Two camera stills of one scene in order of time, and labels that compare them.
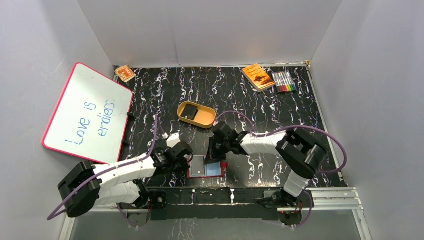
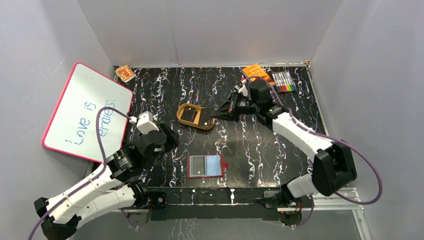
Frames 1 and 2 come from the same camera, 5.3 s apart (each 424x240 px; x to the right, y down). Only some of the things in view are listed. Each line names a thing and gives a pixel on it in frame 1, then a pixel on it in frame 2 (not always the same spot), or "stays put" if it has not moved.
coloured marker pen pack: (284, 81) stays put
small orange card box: (125, 73) stays put
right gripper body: (218, 149) -> (237, 107)
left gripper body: (185, 162) -> (166, 137)
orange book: (260, 80) stays put
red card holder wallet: (197, 168) stays put
